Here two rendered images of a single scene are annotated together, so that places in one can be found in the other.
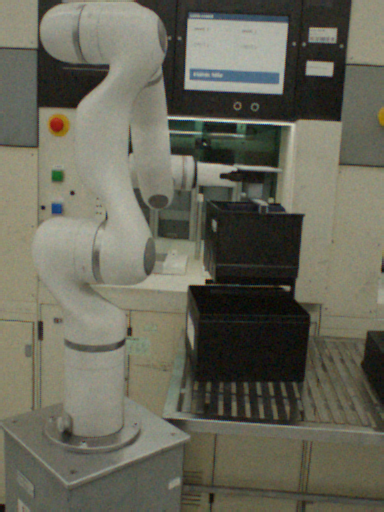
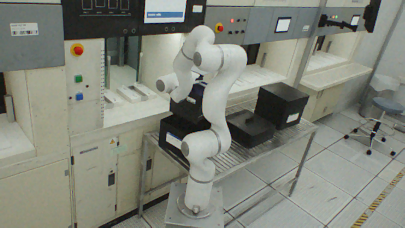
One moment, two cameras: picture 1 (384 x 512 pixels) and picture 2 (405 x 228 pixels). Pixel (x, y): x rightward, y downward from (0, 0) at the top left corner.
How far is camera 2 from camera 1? 1.27 m
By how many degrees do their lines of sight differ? 50
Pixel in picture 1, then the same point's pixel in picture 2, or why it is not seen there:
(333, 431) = (246, 164)
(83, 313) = (210, 169)
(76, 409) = (202, 202)
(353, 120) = not seen: hidden behind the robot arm
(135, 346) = (120, 149)
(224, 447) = (155, 172)
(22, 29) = not seen: outside the picture
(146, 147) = (187, 81)
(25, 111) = (56, 44)
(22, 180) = (56, 85)
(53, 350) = (80, 166)
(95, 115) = (225, 96)
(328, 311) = not seen: hidden behind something
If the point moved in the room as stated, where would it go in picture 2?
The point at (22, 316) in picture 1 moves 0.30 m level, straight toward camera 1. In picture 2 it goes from (61, 157) to (103, 180)
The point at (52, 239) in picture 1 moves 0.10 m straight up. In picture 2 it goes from (203, 148) to (207, 128)
